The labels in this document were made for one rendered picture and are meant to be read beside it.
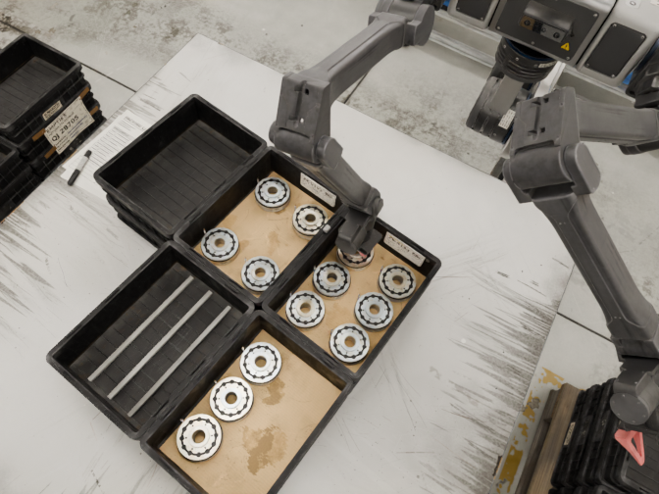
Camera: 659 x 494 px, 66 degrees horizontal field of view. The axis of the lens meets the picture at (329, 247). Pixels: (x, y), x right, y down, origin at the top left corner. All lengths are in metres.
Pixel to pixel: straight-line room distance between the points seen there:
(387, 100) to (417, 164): 1.17
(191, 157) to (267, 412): 0.79
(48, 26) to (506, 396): 3.03
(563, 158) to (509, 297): 0.98
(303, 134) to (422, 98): 2.21
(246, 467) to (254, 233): 0.61
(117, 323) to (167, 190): 0.42
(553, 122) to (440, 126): 2.16
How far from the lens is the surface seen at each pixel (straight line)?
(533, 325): 1.67
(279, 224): 1.48
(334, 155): 0.85
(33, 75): 2.51
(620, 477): 1.81
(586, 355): 2.55
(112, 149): 1.88
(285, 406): 1.31
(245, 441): 1.30
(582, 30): 1.19
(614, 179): 3.10
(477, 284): 1.65
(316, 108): 0.80
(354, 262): 1.41
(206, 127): 1.70
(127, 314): 1.43
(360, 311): 1.36
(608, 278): 0.87
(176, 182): 1.59
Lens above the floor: 2.12
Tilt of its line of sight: 63 degrees down
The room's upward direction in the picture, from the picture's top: 10 degrees clockwise
